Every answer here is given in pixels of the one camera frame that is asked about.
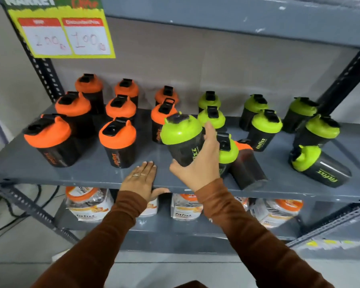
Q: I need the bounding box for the person's right forearm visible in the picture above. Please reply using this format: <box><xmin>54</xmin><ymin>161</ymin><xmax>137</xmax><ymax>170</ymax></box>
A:
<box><xmin>194</xmin><ymin>178</ymin><xmax>335</xmax><ymax>288</ymax></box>

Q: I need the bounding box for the person's left forearm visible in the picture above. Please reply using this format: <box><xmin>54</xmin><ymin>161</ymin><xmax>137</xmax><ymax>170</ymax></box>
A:
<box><xmin>31</xmin><ymin>190</ymin><xmax>148</xmax><ymax>288</ymax></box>

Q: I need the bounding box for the grey metal shelving rack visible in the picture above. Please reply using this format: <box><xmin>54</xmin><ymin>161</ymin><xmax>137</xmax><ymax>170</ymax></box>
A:
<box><xmin>0</xmin><ymin>0</ymin><xmax>360</xmax><ymax>256</ymax></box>

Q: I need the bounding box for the person's left hand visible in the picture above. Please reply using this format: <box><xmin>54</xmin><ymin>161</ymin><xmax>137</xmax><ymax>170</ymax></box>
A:
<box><xmin>119</xmin><ymin>161</ymin><xmax>170</xmax><ymax>203</ymax></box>

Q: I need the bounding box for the person's right hand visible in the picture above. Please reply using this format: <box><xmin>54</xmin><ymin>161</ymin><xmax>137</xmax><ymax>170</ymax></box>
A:
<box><xmin>169</xmin><ymin>121</ymin><xmax>221</xmax><ymax>192</ymax></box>

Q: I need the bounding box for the green lid shaker bottle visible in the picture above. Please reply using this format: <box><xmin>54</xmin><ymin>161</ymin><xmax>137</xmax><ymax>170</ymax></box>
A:
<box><xmin>160</xmin><ymin>112</ymin><xmax>206</xmax><ymax>168</ymax></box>

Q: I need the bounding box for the yellow green price sign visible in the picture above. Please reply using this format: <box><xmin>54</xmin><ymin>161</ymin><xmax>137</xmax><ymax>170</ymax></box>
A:
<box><xmin>0</xmin><ymin>0</ymin><xmax>116</xmax><ymax>59</ymax></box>

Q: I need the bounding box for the orange lid shaker bottle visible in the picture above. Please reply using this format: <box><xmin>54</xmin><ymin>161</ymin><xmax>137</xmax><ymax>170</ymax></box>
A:
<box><xmin>230</xmin><ymin>139</ymin><xmax>268</xmax><ymax>191</ymax></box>

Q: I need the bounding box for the cluster of orange lid shakers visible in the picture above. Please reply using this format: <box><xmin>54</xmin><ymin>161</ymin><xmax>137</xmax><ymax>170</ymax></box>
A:
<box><xmin>23</xmin><ymin>73</ymin><xmax>180</xmax><ymax>169</ymax></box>

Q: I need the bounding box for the white orange food pouch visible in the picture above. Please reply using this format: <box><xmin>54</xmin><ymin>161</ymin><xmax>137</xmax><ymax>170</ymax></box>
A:
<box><xmin>171</xmin><ymin>193</ymin><xmax>204</xmax><ymax>221</ymax></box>
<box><xmin>65</xmin><ymin>186</ymin><xmax>114</xmax><ymax>221</ymax></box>
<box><xmin>137</xmin><ymin>197</ymin><xmax>159</xmax><ymax>218</ymax></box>
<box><xmin>234</xmin><ymin>197</ymin><xmax>250</xmax><ymax>212</ymax></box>
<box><xmin>251</xmin><ymin>198</ymin><xmax>304</xmax><ymax>229</ymax></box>

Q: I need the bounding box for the yellow white label strip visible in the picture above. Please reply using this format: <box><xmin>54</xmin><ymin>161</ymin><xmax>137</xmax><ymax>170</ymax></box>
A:
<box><xmin>305</xmin><ymin>239</ymin><xmax>360</xmax><ymax>249</ymax></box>

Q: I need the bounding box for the black cable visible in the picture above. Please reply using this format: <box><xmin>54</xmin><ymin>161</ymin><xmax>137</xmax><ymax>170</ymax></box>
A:
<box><xmin>0</xmin><ymin>184</ymin><xmax>61</xmax><ymax>237</ymax></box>

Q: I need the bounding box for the cluster of green lid shakers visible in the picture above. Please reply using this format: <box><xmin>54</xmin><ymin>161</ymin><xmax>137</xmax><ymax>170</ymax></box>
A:
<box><xmin>197</xmin><ymin>91</ymin><xmax>352</xmax><ymax>188</ymax></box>

